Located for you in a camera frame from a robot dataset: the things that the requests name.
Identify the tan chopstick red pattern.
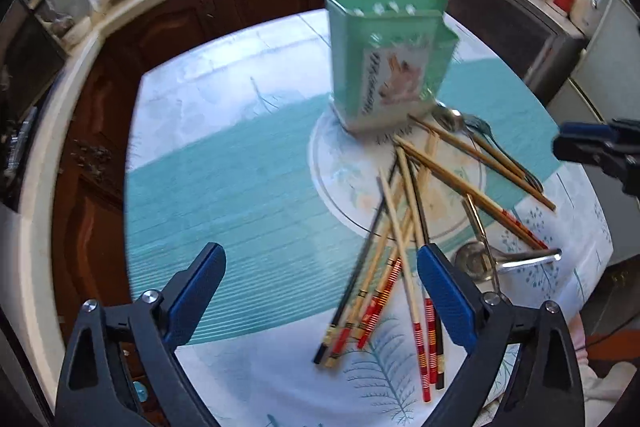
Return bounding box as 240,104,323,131
328,148,414,369

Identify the teal patterned tablecloth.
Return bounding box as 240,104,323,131
125,10,613,426

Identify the green tableware holder box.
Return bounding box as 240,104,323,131
324,0,459,134

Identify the tan chopstick striped end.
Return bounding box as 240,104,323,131
355,205,413,350

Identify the pale chopstick red band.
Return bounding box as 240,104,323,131
396,146,437,387

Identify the bamboo chopstick red end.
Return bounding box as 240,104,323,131
399,141,547,249
392,134,550,252

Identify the steel ladle spoon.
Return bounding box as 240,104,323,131
454,241,562,282

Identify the steel spoon near holder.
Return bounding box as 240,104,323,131
432,101,468,134

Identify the pale chopstick red tip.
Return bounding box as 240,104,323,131
380,174,431,403

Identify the gold handled small spoon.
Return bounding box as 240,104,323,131
462,194,501,295

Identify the wooden handled utensil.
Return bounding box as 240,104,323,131
409,115,556,212

